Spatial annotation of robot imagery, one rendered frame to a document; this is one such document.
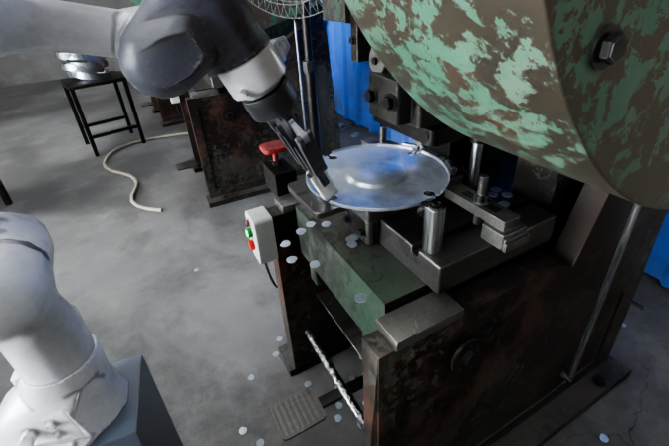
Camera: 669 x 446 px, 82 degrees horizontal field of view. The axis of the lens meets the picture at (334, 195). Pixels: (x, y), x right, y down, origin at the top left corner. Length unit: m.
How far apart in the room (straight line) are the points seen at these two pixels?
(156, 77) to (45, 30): 0.17
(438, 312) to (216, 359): 0.99
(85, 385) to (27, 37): 0.56
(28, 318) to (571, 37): 0.65
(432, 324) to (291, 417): 0.58
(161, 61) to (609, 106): 0.44
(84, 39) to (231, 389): 1.11
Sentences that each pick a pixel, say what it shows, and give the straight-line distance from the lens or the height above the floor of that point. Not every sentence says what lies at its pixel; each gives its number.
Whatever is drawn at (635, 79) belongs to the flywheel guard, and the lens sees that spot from 0.30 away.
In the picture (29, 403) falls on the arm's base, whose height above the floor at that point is 0.56.
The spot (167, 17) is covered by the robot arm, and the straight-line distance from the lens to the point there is 0.52.
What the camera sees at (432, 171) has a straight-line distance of 0.81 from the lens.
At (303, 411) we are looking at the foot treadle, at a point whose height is 0.16.
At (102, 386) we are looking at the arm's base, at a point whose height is 0.52.
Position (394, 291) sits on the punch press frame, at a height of 0.65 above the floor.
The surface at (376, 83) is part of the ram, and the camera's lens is 0.76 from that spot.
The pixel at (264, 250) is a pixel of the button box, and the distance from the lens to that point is 1.01.
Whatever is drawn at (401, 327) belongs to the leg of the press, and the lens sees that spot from 0.67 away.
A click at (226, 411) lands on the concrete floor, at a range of 1.39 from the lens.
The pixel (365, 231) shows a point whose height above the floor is 0.68.
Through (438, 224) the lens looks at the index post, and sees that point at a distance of 0.67.
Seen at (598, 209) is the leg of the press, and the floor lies 0.71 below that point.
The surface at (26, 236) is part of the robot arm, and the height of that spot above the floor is 0.82.
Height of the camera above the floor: 1.14
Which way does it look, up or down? 30 degrees down
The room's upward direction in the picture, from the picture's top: 3 degrees counter-clockwise
